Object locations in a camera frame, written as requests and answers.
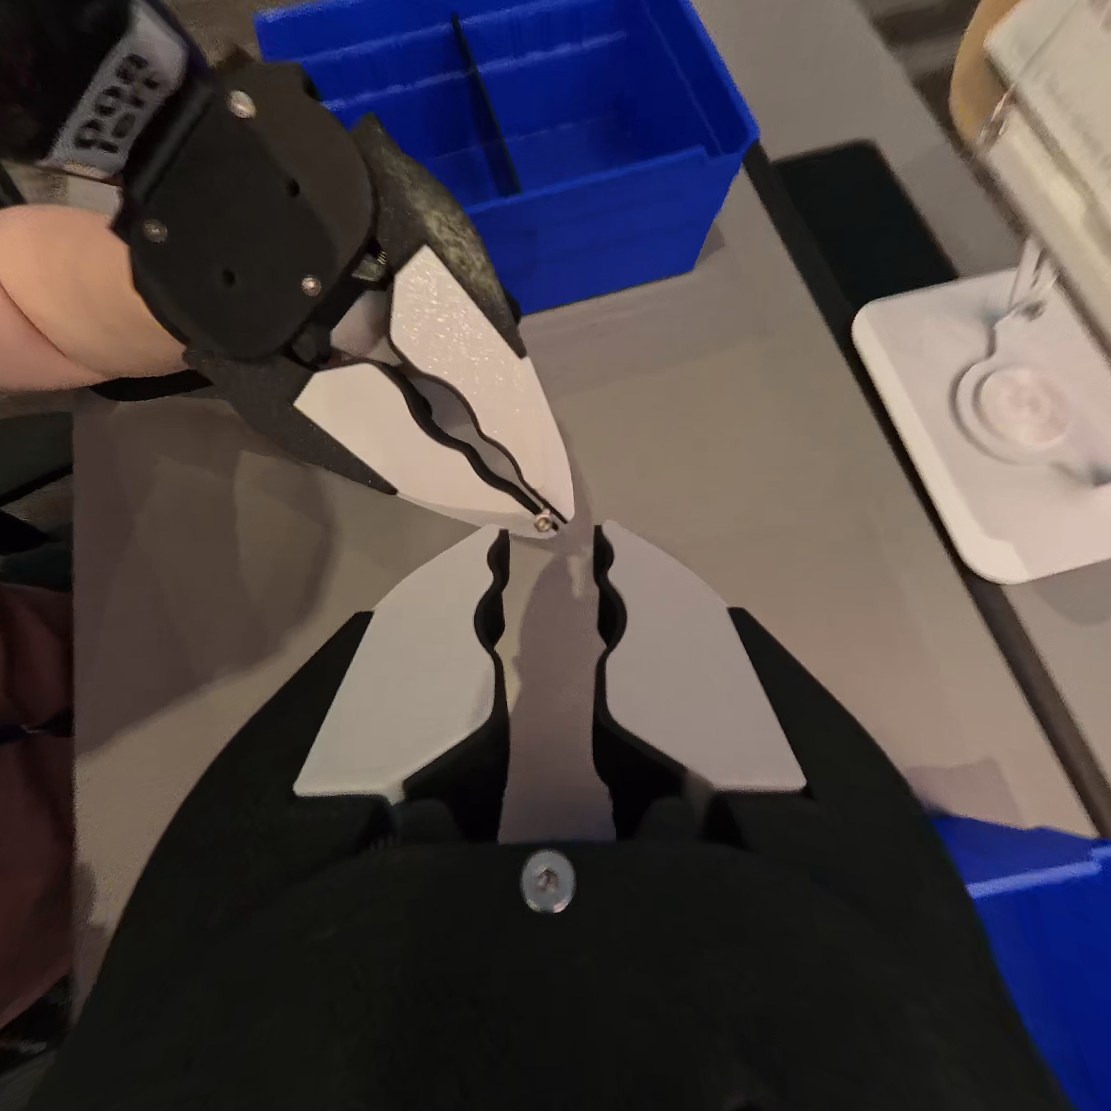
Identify black table cable cover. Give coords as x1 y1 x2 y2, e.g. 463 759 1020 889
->
771 141 958 351

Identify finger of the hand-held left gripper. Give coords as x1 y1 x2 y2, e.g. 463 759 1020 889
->
386 246 575 524
293 360 561 541

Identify blue bin with divider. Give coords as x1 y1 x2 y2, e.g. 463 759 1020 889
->
254 0 760 315

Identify plain blue bin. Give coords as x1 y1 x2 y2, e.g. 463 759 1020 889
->
933 812 1111 1111

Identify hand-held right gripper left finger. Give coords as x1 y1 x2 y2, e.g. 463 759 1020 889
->
293 525 512 844

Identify printed instruction sheet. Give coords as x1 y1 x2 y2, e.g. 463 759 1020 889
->
984 0 1111 226

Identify person's left hand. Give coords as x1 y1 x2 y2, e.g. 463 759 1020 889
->
0 207 190 394

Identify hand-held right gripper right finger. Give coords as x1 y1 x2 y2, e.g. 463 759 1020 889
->
593 520 808 842

